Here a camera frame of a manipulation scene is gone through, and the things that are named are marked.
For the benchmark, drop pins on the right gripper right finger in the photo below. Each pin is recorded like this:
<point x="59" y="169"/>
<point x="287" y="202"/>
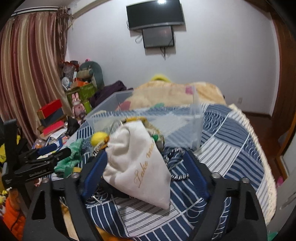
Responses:
<point x="199" y="175"/>

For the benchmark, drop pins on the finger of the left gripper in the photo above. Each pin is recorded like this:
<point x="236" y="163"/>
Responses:
<point x="47" y="149"/>
<point x="57" y="156"/>

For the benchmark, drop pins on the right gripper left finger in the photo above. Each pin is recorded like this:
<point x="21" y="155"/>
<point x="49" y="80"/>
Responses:
<point x="91" y="174"/>

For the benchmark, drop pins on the green knitted cloth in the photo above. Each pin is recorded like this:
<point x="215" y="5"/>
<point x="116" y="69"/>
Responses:
<point x="64" y="167"/>

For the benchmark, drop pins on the yellow felt ball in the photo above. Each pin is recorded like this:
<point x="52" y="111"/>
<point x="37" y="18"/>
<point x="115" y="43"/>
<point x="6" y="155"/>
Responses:
<point x="98" y="137"/>

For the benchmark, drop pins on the black chain hat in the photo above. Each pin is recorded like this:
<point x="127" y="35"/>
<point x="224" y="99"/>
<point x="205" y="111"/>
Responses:
<point x="173" y="157"/>

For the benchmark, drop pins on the white drawstring pouch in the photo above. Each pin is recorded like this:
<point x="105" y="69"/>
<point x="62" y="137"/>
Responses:
<point x="136" y="167"/>

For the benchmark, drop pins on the black plastic bag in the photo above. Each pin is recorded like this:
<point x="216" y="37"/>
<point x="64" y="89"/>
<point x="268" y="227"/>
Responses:
<point x="72" y="126"/>

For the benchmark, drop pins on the pink bunny doll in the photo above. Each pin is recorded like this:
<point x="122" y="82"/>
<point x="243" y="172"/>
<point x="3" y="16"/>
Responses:
<point x="78" y="108"/>

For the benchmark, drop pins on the blue white patterned tablecloth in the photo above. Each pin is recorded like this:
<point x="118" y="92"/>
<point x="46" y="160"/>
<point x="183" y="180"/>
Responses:
<point x="229" y="146"/>

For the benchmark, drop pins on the orange left sleeve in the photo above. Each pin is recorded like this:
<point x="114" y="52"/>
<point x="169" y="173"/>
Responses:
<point x="13" y="217"/>

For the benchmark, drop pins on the green cardboard box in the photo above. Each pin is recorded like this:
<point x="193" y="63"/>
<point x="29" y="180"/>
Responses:
<point x="85" y="92"/>

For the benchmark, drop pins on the clear plastic storage bin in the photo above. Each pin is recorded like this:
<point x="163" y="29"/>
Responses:
<point x="181" y="126"/>

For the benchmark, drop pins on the dark purple clothing pile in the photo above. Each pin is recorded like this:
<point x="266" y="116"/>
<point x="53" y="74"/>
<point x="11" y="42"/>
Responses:
<point x="106" y="92"/>

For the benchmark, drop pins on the grey green plush toy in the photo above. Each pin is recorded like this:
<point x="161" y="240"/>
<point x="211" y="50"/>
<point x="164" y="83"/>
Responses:
<point x="92" y="71"/>

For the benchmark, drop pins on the beige patchwork blanket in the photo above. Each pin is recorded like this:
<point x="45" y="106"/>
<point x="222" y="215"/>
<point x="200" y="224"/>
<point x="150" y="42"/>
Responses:
<point x="160" y="93"/>

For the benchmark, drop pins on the yellow plush toy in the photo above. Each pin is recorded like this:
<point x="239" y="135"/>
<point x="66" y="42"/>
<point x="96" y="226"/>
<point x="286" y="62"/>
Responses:
<point x="160" y="77"/>

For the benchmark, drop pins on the striped red beige curtain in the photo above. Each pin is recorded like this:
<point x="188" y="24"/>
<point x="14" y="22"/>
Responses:
<point x="33" y="45"/>

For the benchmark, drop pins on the black curved television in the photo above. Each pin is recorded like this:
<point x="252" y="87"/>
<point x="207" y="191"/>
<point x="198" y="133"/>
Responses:
<point x="154" y="13"/>

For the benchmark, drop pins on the small black wall monitor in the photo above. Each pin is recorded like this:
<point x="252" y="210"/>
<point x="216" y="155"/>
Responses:
<point x="158" y="37"/>

